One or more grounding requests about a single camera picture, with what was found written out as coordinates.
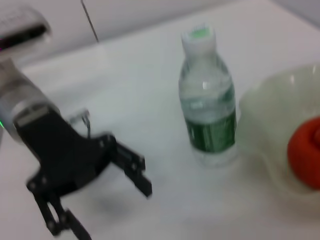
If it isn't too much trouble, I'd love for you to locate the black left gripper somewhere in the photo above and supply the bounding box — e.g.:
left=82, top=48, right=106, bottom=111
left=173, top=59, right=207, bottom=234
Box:
left=13, top=104, right=154, bottom=240

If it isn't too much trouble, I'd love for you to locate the clear green-label water bottle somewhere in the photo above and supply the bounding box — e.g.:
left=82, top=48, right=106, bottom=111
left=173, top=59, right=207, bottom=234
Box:
left=178, top=23, right=242, bottom=169

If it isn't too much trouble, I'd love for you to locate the red-orange toy orange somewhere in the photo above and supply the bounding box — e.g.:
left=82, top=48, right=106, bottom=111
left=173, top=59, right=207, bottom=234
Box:
left=287, top=116, right=320, bottom=192

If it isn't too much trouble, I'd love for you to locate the green glass fruit plate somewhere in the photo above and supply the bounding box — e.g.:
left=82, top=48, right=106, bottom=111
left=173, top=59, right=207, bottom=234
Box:
left=238, top=63, right=320, bottom=195

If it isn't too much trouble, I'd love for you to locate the left wrist cable with plugs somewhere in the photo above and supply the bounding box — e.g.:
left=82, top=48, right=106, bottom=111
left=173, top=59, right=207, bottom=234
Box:
left=67, top=107, right=92, bottom=139

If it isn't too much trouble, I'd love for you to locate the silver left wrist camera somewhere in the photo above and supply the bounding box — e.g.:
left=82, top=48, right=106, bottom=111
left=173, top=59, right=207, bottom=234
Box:
left=0, top=6, right=53, bottom=52

